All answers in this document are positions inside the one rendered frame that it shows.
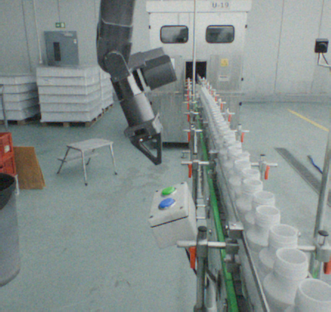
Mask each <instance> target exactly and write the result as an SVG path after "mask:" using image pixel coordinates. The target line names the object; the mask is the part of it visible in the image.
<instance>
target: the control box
mask: <svg viewBox="0 0 331 312"><path fill-rule="evenodd" d="M170 187H174V191H173V192H172V193H170V194H162V193H161V191H162V190H163V189H159V190H156V191H155V192H154V197H153V200H152V204H151V210H150V213H149V219H148V222H149V225H150V226H151V230H152V232H153V234H154V236H155V239H156V241H157V244H158V245H159V247H160V248H165V247H169V246H171V245H176V244H177V241H178V240H189V241H190V240H194V239H196V238H197V219H196V206H195V204H194V201H193V198H192V196H191V193H190V190H189V189H188V185H187V183H186V182H184V183H180V184H177V185H174V186H170ZM169 197H170V198H172V199H173V200H174V202H173V203H172V204H171V205H169V206H167V207H164V208H161V207H160V202H161V200H164V199H166V198H169ZM185 252H186V254H187V257H188V260H189V262H190V254H191V252H189V250H188V248H185ZM205 274H206V276H207V286H205V289H207V290H208V289H209V286H210V281H211V282H212V283H213V285H214V291H215V298H216V302H217V301H218V287H219V281H218V276H217V274H216V269H215V274H214V275H213V273H212V272H211V270H210V269H209V264H208V256H207V257H206V270H205Z"/></svg>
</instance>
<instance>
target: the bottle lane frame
mask: <svg viewBox="0 0 331 312"><path fill-rule="evenodd" d="M194 106H195V108H196V112H195V113H199V110H198V109H197V104H194ZM196 119H197V122H196V123H195V127H196V124H197V128H196V130H202V128H201V124H200V122H199V121H198V119H199V116H198V115H195V121H196ZM202 136H203V134H202V133H201V132H199V137H198V138H197V140H198V139H199V142H197V144H199V145H197V153H198V158H199V160H201V155H202V161H201V162H208V156H207V152H206V149H205V142H202V140H201V138H202ZM209 170H210V168H209V167H208V166H202V171H200V172H201V174H202V195H203V202H204V205H206V204H207V197H208V195H209V197H210V204H209V206H207V207H204V208H205V216H206V215H207V213H206V211H207V210H208V208H209V219H206V220H205V221H206V227H207V234H208V241H210V242H213V243H224V242H225V238H226V237H224V233H223V227H222V220H221V219H220V213H219V206H218V205H217V201H218V200H216V194H215V190H214V185H213V181H212V179H209V175H208V172H209ZM209 251H210V255H211V264H212V271H213V275H214V274H215V269H216V274H217V276H218V281H219V287H218V301H217V302H216V308H217V312H223V303H225V299H227V301H228V312H241V311H240V309H239V303H238V298H239V297H243V296H237V295H236V289H235V285H234V283H235V282H237V281H234V280H233V275H232V273H230V272H227V270H226V265H225V263H224V262H223V258H225V256H226V254H228V253H225V249H218V248H209Z"/></svg>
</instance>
